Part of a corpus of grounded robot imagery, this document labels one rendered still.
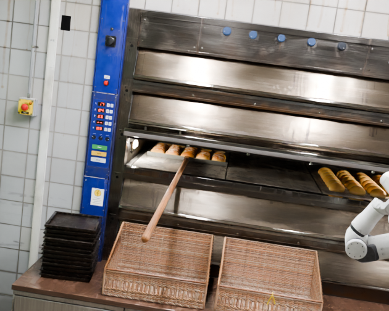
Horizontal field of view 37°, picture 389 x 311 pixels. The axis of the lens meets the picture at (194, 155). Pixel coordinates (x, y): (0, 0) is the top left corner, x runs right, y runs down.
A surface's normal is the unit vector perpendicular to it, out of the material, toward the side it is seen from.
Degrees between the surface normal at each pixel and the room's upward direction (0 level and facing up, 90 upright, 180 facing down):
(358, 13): 90
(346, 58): 90
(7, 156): 90
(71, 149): 90
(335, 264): 70
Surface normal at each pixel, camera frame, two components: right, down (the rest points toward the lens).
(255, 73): -0.04, -0.18
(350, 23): -0.09, 0.16
